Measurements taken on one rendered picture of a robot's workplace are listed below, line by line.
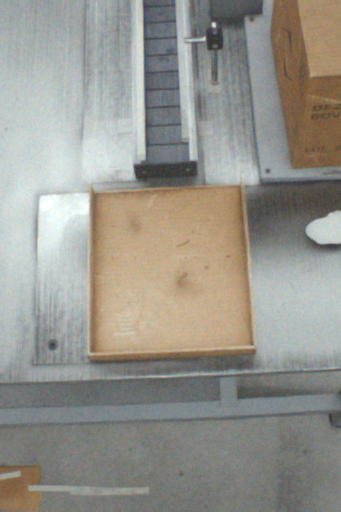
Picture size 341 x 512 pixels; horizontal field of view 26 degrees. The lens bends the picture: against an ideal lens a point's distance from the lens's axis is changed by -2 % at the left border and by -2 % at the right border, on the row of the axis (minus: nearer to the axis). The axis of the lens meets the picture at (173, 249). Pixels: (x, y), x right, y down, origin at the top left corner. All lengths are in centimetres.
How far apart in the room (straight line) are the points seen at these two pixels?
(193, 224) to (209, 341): 20
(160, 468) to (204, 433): 15
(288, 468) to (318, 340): 84
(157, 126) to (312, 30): 34
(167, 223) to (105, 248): 11
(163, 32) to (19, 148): 34
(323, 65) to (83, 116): 50
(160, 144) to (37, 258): 28
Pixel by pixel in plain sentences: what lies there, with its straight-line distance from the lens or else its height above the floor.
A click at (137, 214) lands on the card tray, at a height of 83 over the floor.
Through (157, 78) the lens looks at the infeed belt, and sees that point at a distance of 135.
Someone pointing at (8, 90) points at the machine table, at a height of 83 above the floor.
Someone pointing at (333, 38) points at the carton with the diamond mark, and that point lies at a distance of 111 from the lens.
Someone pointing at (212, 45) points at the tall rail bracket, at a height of 96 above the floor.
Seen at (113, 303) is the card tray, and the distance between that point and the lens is 121.
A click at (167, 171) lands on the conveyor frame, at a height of 85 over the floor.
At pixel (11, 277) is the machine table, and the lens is 127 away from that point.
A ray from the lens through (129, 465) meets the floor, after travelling 200.
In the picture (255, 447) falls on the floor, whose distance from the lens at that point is 199.
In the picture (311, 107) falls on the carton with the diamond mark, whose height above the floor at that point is 104.
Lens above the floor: 197
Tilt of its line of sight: 67 degrees down
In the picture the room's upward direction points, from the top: 7 degrees counter-clockwise
